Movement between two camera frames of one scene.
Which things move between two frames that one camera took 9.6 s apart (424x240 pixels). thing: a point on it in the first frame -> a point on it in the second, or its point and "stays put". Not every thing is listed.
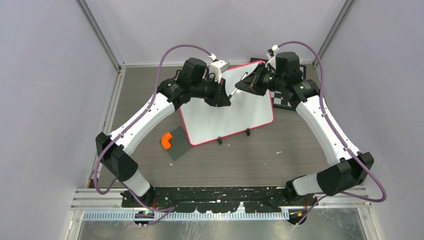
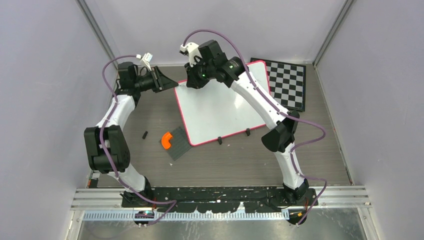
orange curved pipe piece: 165,140 stays put
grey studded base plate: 180,143 stays put
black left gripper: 219,97 -> 161,82
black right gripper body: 273,82 -> 200,73
